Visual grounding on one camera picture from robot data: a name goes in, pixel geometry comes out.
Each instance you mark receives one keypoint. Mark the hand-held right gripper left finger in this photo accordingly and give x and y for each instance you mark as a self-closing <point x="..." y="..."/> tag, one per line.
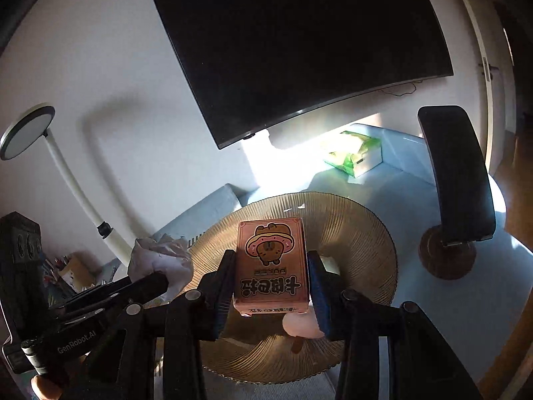
<point x="222" y="296"/>

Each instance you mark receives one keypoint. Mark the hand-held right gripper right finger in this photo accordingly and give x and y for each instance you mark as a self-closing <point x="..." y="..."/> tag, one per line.
<point x="319" y="300"/>

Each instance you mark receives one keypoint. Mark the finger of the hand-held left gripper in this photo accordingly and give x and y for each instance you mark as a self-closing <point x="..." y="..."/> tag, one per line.
<point x="137" y="285"/>
<point x="89" y="307"/>

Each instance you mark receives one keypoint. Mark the white paper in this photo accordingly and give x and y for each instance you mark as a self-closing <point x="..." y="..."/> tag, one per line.
<point x="164" y="258"/>

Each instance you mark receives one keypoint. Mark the pink bear print box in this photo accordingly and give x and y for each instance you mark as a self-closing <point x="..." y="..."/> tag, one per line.
<point x="270" y="266"/>

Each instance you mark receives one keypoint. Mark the gold ribbed basket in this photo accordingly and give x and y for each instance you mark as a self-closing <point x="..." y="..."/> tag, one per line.
<point x="358" y="254"/>

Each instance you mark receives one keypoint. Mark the person's left hand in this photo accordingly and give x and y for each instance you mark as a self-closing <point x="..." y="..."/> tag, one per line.
<point x="43" y="386"/>

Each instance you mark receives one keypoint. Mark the pink popsicle toy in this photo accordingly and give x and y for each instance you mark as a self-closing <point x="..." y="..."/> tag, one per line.
<point x="302" y="327"/>

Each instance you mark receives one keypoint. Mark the brown pen holder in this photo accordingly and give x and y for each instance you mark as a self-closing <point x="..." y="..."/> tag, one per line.
<point x="79" y="273"/>

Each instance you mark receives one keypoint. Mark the bunch of pens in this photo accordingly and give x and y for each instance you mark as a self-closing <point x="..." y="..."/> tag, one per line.
<point x="56" y="264"/>

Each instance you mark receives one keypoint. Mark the white desk lamp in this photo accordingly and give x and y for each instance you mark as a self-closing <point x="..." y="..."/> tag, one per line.
<point x="79" y="191"/>

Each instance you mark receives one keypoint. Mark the blue patterned mat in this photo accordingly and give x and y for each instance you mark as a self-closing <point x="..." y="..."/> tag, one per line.
<point x="395" y="200"/>

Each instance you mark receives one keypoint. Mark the green tissue box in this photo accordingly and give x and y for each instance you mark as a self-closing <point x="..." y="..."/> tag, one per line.
<point x="354" y="154"/>

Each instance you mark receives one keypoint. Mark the black monitor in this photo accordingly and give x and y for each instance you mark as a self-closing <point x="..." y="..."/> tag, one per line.
<point x="291" y="46"/>

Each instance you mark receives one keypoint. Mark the white door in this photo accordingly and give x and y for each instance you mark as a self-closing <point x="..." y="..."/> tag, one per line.
<point x="474" y="41"/>

